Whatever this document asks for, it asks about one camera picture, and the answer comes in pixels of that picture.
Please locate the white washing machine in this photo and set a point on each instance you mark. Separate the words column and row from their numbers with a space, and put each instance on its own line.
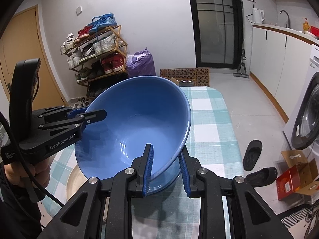
column 306, row 119

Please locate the cream ridged plate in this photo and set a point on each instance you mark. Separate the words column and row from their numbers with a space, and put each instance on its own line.
column 74, row 183

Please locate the chrome kitchen faucet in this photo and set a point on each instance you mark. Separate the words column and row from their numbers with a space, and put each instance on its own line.
column 287, row 20

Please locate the black slipper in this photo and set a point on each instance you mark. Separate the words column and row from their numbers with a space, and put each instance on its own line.
column 251, row 156
column 261, row 176

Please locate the grey floor mop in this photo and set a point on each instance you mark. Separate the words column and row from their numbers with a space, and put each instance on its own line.
column 241, row 72

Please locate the person's left hand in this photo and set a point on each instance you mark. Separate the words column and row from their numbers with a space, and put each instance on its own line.
column 43, row 171

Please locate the pile of dark shoes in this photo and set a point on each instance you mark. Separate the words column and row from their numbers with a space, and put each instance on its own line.
column 81, row 102

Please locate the small brown patterned doormat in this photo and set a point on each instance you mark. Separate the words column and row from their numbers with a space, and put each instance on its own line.
column 203, row 77

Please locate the red cardboard box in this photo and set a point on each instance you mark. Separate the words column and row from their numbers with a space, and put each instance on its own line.
column 286, row 184

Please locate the white light switch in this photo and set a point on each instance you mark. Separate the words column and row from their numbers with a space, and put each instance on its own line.
column 78, row 10

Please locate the purple plastic bag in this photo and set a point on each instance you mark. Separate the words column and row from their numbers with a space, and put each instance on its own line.
column 142, row 64

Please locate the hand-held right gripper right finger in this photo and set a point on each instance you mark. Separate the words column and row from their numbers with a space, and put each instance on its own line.
column 184, row 171

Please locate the large brown patterned doormat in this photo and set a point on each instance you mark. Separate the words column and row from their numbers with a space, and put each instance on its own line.
column 179, row 73

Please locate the black framed glass door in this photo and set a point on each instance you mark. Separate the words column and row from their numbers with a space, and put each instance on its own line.
column 214, row 29

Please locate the black white striped mat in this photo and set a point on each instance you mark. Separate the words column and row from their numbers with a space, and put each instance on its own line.
column 296, row 216

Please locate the wooden door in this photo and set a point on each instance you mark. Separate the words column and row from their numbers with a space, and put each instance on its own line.
column 49, row 54

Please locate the wooden shoe rack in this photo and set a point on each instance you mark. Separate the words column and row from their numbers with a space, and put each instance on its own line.
column 109, row 76

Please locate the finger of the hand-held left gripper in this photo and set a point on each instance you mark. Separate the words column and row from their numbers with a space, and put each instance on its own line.
column 94, row 116
column 74, row 112

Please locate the white electric kettle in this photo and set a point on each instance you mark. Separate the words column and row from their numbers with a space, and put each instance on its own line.
column 258, row 16

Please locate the yellow bottle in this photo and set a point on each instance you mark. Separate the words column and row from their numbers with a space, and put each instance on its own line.
column 306, row 26

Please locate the white kitchen cabinets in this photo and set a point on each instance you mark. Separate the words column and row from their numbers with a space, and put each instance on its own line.
column 271, row 59

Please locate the red container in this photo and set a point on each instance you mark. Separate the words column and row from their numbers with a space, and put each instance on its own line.
column 314, row 31

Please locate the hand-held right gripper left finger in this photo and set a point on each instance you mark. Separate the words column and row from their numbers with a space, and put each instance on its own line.
column 148, row 169

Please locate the group of assorted sneakers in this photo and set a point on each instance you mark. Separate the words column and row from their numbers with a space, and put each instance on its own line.
column 113, row 63

